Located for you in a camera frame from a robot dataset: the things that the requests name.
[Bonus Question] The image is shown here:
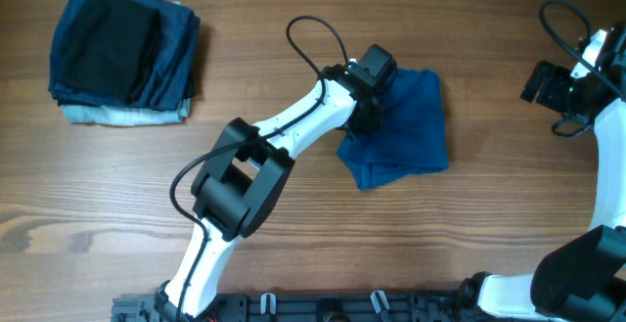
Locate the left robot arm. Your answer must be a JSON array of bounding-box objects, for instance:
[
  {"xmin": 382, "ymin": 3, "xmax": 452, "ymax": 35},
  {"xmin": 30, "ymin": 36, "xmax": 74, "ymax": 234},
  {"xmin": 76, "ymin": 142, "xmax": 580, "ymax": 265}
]
[{"xmin": 155, "ymin": 44, "xmax": 398, "ymax": 321}]

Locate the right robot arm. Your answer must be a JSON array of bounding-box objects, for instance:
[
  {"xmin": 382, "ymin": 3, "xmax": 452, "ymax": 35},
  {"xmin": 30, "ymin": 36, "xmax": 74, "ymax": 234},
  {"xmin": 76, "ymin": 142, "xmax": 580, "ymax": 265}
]
[{"xmin": 446, "ymin": 23, "xmax": 598, "ymax": 321}]

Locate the left black cable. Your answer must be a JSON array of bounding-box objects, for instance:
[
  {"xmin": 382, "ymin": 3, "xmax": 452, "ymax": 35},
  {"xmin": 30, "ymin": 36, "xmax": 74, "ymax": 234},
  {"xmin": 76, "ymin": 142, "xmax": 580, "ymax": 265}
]
[{"xmin": 168, "ymin": 15, "xmax": 351, "ymax": 322}]

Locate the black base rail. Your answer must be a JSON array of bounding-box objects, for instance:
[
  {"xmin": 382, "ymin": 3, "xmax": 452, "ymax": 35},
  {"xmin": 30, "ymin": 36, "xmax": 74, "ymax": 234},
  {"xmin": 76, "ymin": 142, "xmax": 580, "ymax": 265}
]
[{"xmin": 111, "ymin": 288, "xmax": 490, "ymax": 322}]

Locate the black folded garment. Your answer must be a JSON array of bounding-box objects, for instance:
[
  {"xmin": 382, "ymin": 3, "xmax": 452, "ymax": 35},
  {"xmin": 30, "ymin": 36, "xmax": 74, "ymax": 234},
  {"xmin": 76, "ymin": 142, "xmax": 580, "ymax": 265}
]
[{"xmin": 58, "ymin": 0, "xmax": 160, "ymax": 104}]

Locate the light grey folded garment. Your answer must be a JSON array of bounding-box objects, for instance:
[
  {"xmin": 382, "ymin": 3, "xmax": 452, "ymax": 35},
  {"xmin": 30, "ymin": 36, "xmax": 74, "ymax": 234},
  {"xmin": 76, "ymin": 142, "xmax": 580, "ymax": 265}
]
[{"xmin": 62, "ymin": 99, "xmax": 192, "ymax": 127}]

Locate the blue polo shirt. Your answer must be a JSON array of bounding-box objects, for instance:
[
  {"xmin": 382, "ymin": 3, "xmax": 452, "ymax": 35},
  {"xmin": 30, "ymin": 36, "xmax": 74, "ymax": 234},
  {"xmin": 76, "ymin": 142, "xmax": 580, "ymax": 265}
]
[{"xmin": 336, "ymin": 69, "xmax": 449, "ymax": 191}]

